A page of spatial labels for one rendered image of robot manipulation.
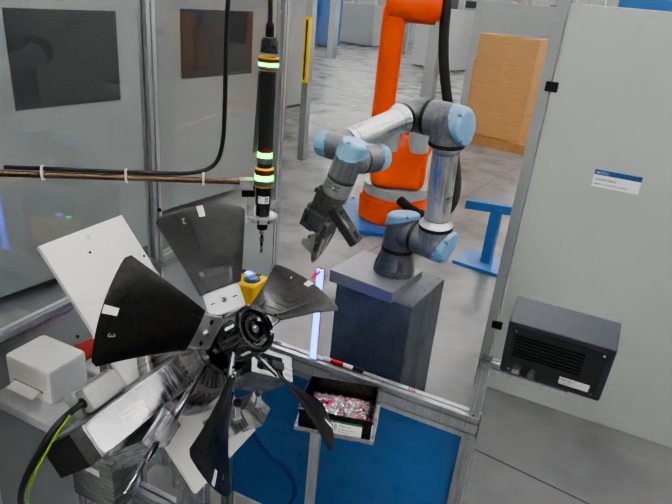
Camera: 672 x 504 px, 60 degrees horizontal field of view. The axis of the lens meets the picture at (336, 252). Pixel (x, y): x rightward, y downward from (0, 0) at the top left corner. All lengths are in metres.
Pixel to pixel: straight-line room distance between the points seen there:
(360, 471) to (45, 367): 1.05
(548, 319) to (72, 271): 1.18
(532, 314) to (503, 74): 7.84
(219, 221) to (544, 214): 1.90
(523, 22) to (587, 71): 8.99
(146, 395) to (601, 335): 1.09
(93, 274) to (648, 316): 2.51
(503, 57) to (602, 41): 6.47
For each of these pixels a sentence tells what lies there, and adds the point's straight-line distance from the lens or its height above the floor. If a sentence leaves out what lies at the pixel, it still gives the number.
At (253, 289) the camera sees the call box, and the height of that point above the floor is 1.07.
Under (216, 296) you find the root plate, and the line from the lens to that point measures 1.46.
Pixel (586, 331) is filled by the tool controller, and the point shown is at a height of 1.24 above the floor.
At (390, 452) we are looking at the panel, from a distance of 2.03.
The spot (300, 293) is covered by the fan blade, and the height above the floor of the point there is 1.19.
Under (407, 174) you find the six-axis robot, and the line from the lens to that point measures 5.30.
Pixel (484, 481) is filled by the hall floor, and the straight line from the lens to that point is 2.93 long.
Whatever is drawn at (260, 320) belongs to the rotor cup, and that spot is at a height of 1.23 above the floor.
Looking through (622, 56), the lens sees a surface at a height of 1.81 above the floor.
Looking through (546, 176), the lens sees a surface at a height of 1.24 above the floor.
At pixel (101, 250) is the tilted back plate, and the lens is 1.59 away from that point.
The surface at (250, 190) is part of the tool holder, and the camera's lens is 1.35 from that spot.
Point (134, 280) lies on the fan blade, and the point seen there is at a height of 1.39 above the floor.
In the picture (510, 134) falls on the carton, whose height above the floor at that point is 0.24.
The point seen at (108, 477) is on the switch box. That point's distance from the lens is 1.75.
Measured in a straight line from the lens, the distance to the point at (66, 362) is 1.80.
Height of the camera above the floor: 1.96
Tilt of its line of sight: 24 degrees down
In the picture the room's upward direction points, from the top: 5 degrees clockwise
